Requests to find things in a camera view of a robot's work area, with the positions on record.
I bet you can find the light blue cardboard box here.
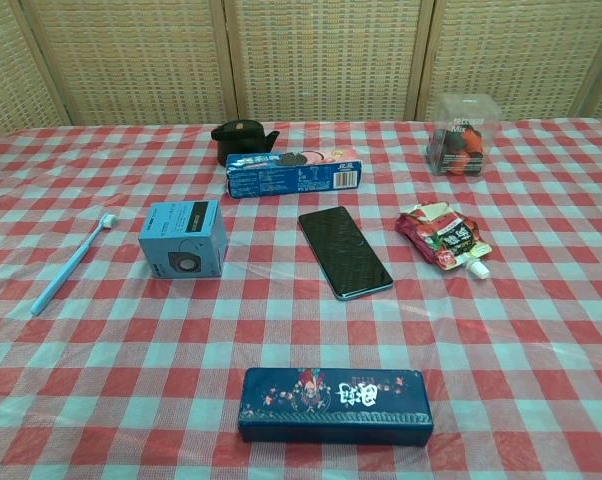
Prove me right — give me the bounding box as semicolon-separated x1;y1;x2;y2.
138;200;227;280

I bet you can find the blue cookie box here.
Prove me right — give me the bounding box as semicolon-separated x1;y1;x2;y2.
224;148;365;200

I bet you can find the clear plastic container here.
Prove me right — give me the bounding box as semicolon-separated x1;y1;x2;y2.
427;92;502;177

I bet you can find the red white checkered tablecloth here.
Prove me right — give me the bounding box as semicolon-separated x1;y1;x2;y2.
0;117;602;480

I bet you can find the black smartphone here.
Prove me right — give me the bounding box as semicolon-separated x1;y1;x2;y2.
298;205;395;302

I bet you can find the black teapot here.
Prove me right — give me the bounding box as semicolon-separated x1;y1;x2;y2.
210;119;281;169

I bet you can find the red drink pouch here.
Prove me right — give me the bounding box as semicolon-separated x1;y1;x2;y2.
394;200;491;280

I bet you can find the dark blue pencil case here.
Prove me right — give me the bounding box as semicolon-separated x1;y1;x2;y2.
237;367;435;448

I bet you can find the light blue toothbrush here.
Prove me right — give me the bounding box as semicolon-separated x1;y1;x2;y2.
29;212;118;317

